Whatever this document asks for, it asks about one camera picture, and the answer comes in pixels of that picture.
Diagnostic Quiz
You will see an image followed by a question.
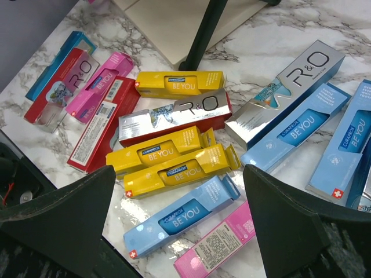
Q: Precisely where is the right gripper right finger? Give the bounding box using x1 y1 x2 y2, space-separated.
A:
243 164 370 277

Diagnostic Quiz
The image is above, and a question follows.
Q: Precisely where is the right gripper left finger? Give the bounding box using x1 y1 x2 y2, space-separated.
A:
1 166 139 277

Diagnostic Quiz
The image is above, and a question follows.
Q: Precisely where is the pink toothpaste box back side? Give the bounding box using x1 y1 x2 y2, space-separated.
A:
174 202 256 278

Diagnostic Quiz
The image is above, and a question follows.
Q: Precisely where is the pink toothpaste box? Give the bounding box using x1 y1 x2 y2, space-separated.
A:
66 52 134 123
174 202 256 278

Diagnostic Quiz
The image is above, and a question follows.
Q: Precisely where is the beige three-tier shelf rack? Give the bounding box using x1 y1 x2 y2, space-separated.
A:
114 0 279 71

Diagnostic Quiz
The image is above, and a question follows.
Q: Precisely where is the silver blue R&O box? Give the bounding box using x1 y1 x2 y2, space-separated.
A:
345 155 370 213

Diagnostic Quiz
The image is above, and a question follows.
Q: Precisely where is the light blue toothpaste box right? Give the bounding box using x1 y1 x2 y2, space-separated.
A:
306 79 370 204

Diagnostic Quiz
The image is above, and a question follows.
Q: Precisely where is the light blue toothpaste box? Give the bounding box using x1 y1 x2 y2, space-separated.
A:
306 79 370 204
123 174 241 259
241 83 351 173

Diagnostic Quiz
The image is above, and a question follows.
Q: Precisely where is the light blue toothpaste box lower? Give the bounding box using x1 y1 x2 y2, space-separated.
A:
123 174 241 259

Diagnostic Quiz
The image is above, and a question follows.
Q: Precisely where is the light blue toothpaste box left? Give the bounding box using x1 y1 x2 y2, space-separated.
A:
241 83 351 173

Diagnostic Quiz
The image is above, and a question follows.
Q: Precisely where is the yellow toothpaste box middle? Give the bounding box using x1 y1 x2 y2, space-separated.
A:
106 126 216 178

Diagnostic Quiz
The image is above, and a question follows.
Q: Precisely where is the yellow toothpaste box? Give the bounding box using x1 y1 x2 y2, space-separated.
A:
123 144 241 199
134 71 225 100
106 126 216 178

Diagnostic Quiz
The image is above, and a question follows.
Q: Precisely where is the red toothpaste box barcode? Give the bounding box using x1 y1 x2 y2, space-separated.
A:
67 76 140 173

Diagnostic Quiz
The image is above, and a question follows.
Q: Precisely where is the yellow toothpaste box lower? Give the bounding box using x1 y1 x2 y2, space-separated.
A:
123 144 241 199

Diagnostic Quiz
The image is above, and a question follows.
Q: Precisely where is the red R&O toothpaste box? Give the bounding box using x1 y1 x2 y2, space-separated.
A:
24 48 99 133

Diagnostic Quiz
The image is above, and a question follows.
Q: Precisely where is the silver red R&O box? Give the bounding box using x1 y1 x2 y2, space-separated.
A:
118 89 232 147

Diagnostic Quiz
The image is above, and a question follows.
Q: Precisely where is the silver R&O box upper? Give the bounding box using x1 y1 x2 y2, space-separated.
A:
225 40 345 150

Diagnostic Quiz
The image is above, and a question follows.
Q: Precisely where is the yellow toothpaste box upper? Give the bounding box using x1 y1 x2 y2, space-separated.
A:
134 71 225 100

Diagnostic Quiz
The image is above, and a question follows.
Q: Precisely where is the blue metallic toothpaste box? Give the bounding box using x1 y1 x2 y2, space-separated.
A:
26 31 97 101

